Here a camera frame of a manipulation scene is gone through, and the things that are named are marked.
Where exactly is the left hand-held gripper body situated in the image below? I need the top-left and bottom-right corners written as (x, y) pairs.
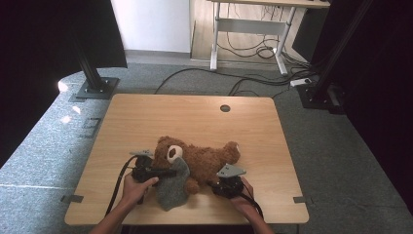
top-left (129, 148), bottom-right (161, 184)

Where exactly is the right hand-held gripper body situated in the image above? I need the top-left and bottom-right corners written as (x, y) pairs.
top-left (213, 163), bottom-right (248, 200)

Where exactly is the grey towel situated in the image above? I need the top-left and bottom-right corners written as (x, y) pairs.
top-left (154, 157), bottom-right (192, 213)

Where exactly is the brown teddy bear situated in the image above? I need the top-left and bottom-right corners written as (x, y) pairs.
top-left (151, 135), bottom-right (243, 196)

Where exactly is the person's right hand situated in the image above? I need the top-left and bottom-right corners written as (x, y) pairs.
top-left (229, 175), bottom-right (258, 217)

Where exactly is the person's left hand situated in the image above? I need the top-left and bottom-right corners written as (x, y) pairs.
top-left (121, 174), bottom-right (161, 213)

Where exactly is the black metal stand square base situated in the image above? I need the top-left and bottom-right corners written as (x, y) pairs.
top-left (69, 28), bottom-right (121, 100)

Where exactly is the black metal stand slanted column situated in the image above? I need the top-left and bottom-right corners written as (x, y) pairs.
top-left (296, 0), bottom-right (375, 115)

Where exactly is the white power strip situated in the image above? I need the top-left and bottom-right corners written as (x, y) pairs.
top-left (289, 77), bottom-right (313, 89)

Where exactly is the black curtain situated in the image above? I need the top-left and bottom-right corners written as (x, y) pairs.
top-left (0, 0), bottom-right (129, 174)
top-left (308, 0), bottom-right (413, 210)

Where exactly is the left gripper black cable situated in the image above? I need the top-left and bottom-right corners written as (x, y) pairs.
top-left (104, 154), bottom-right (139, 217)

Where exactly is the grey metal table bracket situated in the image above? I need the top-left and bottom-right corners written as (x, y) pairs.
top-left (59, 193), bottom-right (85, 205)
top-left (292, 195), bottom-right (315, 205)

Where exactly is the long black floor cable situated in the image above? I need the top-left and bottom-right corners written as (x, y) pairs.
top-left (153, 66), bottom-right (314, 96)

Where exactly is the coiled black cable bundle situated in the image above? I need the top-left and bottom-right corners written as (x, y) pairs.
top-left (216, 31), bottom-right (294, 60)

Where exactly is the white desk frame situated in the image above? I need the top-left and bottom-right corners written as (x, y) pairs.
top-left (207, 0), bottom-right (332, 77)

